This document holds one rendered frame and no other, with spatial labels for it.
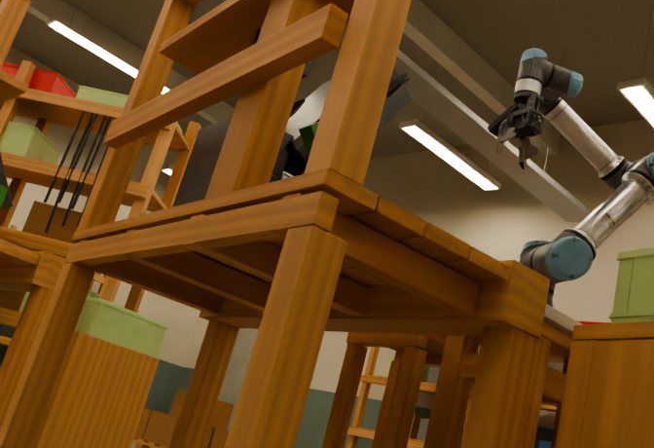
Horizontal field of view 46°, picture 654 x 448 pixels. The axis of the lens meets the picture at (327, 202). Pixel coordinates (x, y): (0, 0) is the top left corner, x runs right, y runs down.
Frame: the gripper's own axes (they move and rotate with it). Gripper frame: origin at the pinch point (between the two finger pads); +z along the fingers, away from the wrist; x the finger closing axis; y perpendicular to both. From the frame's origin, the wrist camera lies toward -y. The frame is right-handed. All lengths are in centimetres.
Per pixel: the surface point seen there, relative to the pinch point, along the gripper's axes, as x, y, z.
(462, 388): 12, -13, 64
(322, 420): 446, -654, 41
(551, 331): 16, 12, 46
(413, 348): 4, -27, 56
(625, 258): -5, 45, 35
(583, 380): -5, 39, 63
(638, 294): -6, 50, 44
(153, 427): 204, -605, 100
